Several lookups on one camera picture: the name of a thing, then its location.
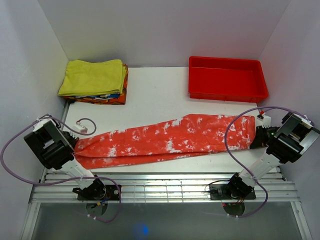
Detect red white tie-dye trousers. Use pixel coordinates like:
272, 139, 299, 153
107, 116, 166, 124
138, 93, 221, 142
74, 114, 256, 169

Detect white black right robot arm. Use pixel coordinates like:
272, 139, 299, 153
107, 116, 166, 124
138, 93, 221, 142
225, 112, 320, 199

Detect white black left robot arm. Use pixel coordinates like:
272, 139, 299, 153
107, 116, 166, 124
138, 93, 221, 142
23, 118, 107, 201

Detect folded orange patterned trousers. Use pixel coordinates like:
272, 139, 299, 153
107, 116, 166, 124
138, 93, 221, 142
61, 63, 129, 105

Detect folded yellow trousers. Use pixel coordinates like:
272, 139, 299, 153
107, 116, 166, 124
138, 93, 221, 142
58, 59, 127, 96

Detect red plastic tray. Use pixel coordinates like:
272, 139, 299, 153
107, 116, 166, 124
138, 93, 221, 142
188, 56, 269, 104

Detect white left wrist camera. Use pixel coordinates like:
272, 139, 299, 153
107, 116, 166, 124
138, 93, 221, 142
72, 124, 88, 136

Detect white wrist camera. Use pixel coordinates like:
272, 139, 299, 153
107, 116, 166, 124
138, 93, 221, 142
256, 110, 271, 129
72, 124, 88, 136

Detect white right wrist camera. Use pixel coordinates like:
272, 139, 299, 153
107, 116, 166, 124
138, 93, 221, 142
256, 110, 271, 129

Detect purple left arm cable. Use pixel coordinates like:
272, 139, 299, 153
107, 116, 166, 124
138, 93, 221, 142
0, 114, 123, 223

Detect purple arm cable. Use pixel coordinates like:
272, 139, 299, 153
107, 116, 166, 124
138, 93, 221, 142
203, 106, 316, 218
0, 114, 123, 223

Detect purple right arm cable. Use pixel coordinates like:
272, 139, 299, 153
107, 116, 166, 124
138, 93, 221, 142
203, 106, 316, 218

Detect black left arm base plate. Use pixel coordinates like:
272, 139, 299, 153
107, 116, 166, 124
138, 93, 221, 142
76, 184, 122, 201

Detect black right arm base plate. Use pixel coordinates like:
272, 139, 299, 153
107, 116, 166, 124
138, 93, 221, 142
204, 182, 257, 200

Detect aluminium table edge rail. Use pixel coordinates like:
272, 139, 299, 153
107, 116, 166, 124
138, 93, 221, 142
30, 171, 300, 203

